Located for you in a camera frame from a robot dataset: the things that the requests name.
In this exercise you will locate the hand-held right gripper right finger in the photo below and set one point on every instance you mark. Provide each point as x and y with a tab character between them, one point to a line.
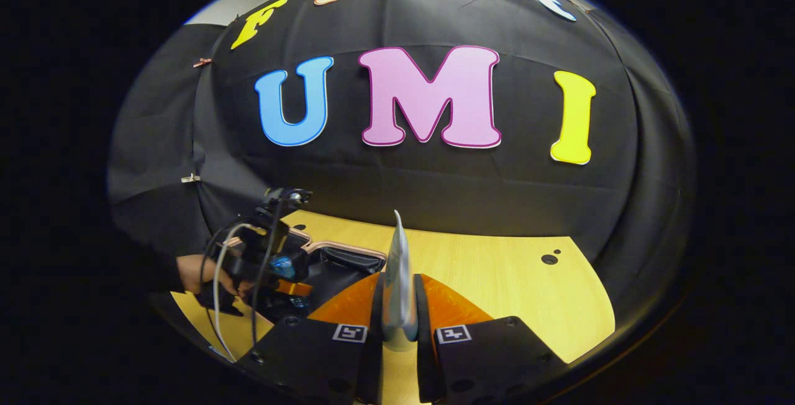
422	330

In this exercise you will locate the pink suitcase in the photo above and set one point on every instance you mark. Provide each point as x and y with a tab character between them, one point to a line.
351	262

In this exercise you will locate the silver cloth clip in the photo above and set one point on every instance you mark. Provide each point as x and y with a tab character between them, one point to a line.
190	177

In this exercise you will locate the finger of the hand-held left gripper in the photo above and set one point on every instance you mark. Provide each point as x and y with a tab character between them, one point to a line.
293	288

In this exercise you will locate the small teal cosmetic jar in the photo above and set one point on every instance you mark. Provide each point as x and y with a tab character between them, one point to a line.
282	266

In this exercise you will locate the black backdrop cloth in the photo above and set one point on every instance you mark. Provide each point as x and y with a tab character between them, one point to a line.
435	181

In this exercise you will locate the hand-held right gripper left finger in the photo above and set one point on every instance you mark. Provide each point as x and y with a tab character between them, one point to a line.
376	330

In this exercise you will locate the copper cloth clip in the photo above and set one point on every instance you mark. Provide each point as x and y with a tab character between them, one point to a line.
202	62

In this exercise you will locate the pale blue cosmetic tube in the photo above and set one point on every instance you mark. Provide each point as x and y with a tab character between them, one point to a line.
399	281

